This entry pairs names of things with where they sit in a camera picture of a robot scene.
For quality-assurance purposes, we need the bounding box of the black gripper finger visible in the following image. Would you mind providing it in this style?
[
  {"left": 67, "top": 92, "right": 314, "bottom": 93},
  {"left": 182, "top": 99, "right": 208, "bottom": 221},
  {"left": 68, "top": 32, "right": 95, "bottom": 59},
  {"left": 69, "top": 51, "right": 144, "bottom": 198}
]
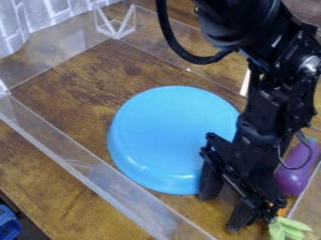
[
  {"left": 227, "top": 200, "right": 258, "bottom": 233},
  {"left": 199, "top": 157, "right": 224, "bottom": 201}
]

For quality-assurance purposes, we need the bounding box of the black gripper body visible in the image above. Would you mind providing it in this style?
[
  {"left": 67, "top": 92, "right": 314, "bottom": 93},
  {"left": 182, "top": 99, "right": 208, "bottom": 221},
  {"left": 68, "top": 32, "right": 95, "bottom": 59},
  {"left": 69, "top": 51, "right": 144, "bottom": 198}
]
[{"left": 199, "top": 124, "right": 293, "bottom": 219}]

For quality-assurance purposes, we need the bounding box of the orange toy carrot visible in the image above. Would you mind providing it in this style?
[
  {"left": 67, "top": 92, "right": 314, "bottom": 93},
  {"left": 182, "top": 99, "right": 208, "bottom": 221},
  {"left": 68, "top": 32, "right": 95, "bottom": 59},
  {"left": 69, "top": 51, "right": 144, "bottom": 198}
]
[{"left": 267, "top": 207, "right": 311, "bottom": 240}]

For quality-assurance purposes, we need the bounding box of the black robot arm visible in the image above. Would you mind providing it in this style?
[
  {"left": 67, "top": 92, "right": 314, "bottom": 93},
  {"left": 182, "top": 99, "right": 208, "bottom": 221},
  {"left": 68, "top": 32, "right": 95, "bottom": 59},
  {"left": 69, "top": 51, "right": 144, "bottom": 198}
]
[{"left": 194, "top": 0, "right": 321, "bottom": 233}]

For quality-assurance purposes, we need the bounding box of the purple toy eggplant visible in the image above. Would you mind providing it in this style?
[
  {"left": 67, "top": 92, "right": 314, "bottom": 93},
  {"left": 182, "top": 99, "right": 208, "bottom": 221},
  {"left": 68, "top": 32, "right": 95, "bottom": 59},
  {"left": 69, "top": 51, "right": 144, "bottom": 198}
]
[{"left": 274, "top": 138, "right": 321, "bottom": 197}]

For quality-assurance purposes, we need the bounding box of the blue upside-down bowl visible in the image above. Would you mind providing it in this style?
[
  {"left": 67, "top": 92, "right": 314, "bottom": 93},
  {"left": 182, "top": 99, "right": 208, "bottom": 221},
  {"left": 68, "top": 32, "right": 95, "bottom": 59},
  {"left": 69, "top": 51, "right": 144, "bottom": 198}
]
[{"left": 108, "top": 85, "right": 238, "bottom": 195}]

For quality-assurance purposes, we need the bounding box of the blue object at corner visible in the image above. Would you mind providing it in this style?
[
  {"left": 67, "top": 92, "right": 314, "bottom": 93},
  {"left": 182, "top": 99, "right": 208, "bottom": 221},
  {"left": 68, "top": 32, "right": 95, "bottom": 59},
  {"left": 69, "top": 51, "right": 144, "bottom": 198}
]
[{"left": 0, "top": 204, "right": 23, "bottom": 240}]

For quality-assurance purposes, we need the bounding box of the black corrugated cable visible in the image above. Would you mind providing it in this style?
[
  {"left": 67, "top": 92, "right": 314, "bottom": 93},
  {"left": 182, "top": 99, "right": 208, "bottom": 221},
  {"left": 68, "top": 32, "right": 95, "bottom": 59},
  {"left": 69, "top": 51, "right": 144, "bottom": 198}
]
[{"left": 154, "top": 0, "right": 233, "bottom": 66}]

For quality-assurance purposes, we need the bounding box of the clear acrylic enclosure wall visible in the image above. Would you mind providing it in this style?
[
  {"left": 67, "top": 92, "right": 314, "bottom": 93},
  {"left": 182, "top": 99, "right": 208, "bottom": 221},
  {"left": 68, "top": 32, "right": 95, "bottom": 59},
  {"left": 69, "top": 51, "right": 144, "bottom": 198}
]
[{"left": 0, "top": 0, "right": 321, "bottom": 240}]

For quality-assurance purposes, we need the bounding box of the clear acrylic corner bracket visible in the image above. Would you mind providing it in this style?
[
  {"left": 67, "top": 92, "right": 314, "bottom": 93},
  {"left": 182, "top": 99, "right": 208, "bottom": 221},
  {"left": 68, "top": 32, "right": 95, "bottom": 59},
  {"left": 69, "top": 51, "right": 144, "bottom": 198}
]
[{"left": 93, "top": 6, "right": 135, "bottom": 39}]

